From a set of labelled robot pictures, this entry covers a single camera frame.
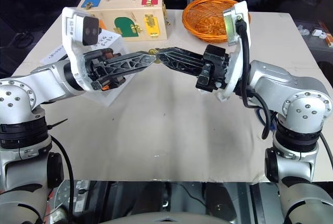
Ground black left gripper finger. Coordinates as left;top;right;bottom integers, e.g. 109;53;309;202
103;65;147;81
104;51;158;76

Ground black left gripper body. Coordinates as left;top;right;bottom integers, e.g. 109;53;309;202
83;48;127;92

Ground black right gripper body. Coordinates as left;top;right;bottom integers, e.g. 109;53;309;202
195;44;231;93

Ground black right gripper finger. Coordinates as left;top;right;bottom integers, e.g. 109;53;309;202
156;47;207;62
157;55;207;77

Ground small brass object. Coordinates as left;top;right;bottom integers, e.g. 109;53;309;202
148;48;161;66

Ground white slotted cardboard box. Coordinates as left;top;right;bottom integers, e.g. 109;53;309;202
40;27;136;107

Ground orange wicker basket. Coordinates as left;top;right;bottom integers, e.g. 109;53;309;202
182;0;252;44

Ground wooden latch box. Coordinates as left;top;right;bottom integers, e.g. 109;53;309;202
77;0;171;43

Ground small white plastic parts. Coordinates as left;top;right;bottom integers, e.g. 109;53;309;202
312;28;326;39

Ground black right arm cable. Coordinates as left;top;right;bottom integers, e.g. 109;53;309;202
235;17;273;140

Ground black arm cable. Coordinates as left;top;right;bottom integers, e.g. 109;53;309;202
46;118;75;224
235;17;273;140

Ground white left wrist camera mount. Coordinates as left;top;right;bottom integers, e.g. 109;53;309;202
61;6;103;92

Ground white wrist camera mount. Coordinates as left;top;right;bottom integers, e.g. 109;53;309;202
61;6;103;92
216;0;252;103

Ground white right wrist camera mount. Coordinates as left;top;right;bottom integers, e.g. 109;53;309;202
216;0;252;103

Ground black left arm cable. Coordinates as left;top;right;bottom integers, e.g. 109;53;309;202
46;118;75;224

